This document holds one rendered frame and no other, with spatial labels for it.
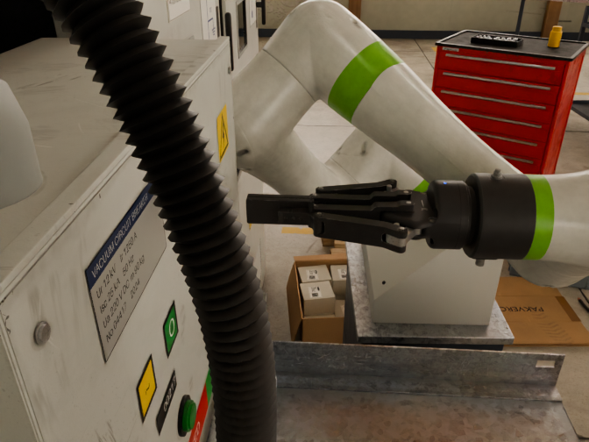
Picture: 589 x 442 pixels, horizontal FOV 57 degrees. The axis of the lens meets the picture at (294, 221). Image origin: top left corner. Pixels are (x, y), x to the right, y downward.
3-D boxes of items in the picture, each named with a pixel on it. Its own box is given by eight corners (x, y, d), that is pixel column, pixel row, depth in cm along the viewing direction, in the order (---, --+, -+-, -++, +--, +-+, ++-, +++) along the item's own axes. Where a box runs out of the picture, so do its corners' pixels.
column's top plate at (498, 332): (344, 238, 151) (344, 231, 150) (461, 239, 151) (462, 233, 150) (357, 343, 114) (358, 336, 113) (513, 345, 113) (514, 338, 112)
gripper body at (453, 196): (468, 266, 56) (379, 262, 57) (453, 225, 64) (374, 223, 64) (479, 202, 53) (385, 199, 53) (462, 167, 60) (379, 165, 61)
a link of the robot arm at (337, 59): (271, 67, 87) (248, 33, 76) (325, 8, 87) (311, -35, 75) (351, 139, 83) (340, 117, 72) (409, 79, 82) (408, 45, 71)
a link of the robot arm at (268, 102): (298, 213, 127) (168, 116, 79) (347, 163, 126) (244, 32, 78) (335, 250, 121) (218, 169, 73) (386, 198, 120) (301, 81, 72)
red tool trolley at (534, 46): (415, 196, 339) (436, 24, 289) (443, 170, 374) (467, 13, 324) (531, 227, 304) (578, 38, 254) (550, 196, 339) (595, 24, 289)
